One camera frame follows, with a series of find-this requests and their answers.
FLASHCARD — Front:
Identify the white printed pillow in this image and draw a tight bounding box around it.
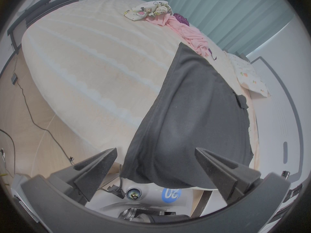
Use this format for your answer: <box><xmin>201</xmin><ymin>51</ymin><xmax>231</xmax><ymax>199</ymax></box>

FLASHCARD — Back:
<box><xmin>225</xmin><ymin>52</ymin><xmax>271</xmax><ymax>98</ymax></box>

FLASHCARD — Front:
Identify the dark cabinet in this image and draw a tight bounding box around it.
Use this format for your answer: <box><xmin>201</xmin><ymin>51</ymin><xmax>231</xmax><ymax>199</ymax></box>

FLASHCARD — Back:
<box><xmin>7</xmin><ymin>0</ymin><xmax>81</xmax><ymax>51</ymax></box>

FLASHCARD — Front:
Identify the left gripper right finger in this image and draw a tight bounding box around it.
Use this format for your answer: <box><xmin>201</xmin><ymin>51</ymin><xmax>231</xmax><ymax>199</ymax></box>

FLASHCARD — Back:
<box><xmin>194</xmin><ymin>147</ymin><xmax>261</xmax><ymax>204</ymax></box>

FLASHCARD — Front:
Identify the white printed garment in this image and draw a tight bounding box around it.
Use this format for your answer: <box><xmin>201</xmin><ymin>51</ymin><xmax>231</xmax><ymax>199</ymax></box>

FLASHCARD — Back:
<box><xmin>123</xmin><ymin>0</ymin><xmax>173</xmax><ymax>22</ymax></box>

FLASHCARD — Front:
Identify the black cable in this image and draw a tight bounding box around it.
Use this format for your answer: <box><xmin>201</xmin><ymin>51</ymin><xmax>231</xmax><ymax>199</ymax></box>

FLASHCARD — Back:
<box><xmin>12</xmin><ymin>57</ymin><xmax>74</xmax><ymax>162</ymax></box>
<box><xmin>0</xmin><ymin>129</ymin><xmax>16</xmax><ymax>177</ymax></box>

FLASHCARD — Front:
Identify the black T-shirt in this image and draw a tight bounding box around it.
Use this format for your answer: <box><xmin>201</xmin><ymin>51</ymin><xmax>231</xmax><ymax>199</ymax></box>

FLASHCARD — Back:
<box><xmin>120</xmin><ymin>42</ymin><xmax>254</xmax><ymax>190</ymax></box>

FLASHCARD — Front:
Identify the pink garment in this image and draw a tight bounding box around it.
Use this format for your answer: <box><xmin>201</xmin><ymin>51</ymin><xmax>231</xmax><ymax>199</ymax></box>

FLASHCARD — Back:
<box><xmin>145</xmin><ymin>14</ymin><xmax>211</xmax><ymax>58</ymax></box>

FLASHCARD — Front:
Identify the blue-green curtain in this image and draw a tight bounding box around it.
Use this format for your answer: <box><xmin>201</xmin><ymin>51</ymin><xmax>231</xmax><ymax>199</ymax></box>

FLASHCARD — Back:
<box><xmin>163</xmin><ymin>0</ymin><xmax>295</xmax><ymax>55</ymax></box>

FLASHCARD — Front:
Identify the purple garment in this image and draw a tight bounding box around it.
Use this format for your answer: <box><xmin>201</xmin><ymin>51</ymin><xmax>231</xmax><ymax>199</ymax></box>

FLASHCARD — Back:
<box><xmin>173</xmin><ymin>13</ymin><xmax>218</xmax><ymax>61</ymax></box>

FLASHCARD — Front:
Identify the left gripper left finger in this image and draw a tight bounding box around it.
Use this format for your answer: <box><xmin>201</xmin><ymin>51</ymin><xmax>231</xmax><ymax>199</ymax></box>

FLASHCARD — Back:
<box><xmin>50</xmin><ymin>148</ymin><xmax>118</xmax><ymax>202</ymax></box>

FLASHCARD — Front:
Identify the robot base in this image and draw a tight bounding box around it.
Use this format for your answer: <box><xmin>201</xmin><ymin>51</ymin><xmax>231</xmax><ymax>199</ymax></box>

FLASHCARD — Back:
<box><xmin>11</xmin><ymin>174</ymin><xmax>207</xmax><ymax>219</ymax></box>

